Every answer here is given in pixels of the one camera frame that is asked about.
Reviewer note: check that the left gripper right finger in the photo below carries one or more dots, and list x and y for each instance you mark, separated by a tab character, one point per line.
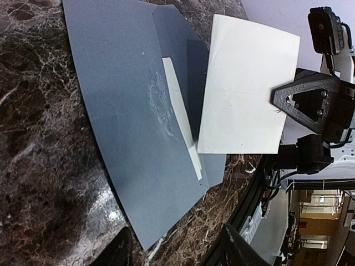
235	251

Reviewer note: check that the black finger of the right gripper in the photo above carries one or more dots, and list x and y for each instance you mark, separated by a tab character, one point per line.
307	99

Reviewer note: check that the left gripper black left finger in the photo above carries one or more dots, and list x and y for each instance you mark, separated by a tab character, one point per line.
118	251

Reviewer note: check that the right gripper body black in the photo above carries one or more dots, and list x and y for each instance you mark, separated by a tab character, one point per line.
340	120

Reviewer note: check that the beige lined letter sheet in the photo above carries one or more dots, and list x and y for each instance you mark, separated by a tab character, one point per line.
247	61

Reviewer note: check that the beige letter paper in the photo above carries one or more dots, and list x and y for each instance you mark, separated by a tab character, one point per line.
181	115

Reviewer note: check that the grey envelope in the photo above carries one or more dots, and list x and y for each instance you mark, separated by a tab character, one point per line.
117	48

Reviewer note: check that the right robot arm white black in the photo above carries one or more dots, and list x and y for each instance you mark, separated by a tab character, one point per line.
309	155

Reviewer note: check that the white slotted cable duct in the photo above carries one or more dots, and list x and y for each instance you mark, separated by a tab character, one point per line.
251	225

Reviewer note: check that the black front table rail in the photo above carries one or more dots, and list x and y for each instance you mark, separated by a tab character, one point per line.
246	206

